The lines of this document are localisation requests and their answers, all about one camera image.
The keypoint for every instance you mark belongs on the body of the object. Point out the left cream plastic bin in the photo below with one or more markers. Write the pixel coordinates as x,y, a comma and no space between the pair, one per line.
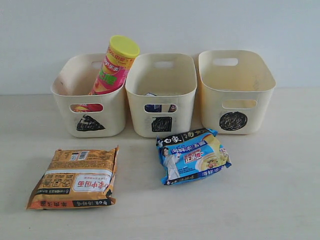
71,88

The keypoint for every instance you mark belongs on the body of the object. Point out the middle cream plastic bin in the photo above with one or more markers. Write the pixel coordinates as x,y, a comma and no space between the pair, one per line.
161,79

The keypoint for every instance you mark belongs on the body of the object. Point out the blue instant noodle packet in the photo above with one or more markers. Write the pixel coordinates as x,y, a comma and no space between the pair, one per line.
191,155

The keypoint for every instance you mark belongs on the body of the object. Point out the pink chips can yellow lid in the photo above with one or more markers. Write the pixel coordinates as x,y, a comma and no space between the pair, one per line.
119,58

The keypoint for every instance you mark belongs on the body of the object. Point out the cream plastic bin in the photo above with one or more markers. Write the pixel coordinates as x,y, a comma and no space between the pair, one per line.
71,88
236,88
161,79

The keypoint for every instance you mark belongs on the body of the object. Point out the white blue milk carton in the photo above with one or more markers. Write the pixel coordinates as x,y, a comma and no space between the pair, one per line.
153,108

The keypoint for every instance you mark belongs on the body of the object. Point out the orange instant noodle packet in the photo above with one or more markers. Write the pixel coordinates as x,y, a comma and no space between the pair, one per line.
76,179

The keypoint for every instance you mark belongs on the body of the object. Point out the right cream plastic bin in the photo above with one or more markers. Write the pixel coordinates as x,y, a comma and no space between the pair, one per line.
236,88

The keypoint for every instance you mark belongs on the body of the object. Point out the purple juice carton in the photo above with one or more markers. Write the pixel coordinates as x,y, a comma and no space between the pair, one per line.
172,108

